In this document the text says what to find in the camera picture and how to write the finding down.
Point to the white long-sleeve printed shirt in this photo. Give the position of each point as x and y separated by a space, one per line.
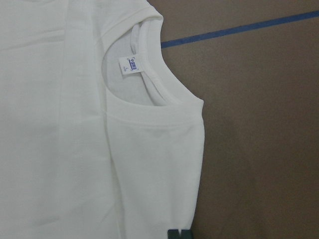
98 138

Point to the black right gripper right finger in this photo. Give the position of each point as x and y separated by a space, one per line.
186 234

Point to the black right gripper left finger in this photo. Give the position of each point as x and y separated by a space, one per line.
173 234

